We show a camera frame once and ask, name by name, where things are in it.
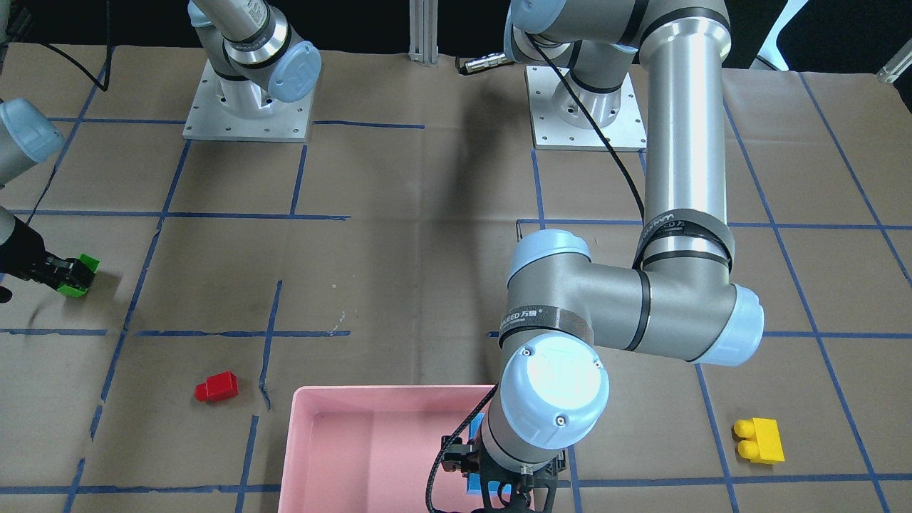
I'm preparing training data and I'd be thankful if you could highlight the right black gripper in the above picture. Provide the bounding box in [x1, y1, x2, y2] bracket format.
[1, 221, 92, 293]

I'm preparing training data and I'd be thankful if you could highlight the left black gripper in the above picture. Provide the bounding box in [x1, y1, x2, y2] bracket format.
[440, 435, 567, 512]

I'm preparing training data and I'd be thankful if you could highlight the green toy block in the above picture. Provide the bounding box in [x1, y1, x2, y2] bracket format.
[56, 254, 100, 298]

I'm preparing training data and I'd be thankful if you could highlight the blue toy block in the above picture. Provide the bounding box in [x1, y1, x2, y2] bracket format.
[465, 412, 488, 497]

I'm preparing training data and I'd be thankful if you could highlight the yellow toy block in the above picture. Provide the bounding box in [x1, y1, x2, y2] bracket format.
[732, 417, 785, 465]

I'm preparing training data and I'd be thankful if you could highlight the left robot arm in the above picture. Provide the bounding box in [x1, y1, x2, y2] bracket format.
[425, 1, 765, 512]

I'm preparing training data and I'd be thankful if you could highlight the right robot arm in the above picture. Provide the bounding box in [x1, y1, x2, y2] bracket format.
[1, 1, 322, 298]

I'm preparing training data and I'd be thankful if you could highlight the pink plastic box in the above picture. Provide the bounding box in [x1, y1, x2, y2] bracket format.
[278, 384, 489, 512]

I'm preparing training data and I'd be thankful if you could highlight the red toy block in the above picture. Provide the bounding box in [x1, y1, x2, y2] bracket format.
[193, 371, 240, 403]

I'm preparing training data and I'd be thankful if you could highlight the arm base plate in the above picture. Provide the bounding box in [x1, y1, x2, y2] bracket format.
[182, 62, 315, 143]
[525, 66, 647, 152]

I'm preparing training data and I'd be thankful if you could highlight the aluminium frame post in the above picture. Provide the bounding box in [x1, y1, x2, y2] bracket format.
[408, 0, 439, 67]

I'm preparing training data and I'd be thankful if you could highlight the silver cable connector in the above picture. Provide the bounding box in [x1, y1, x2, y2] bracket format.
[454, 52, 516, 77]

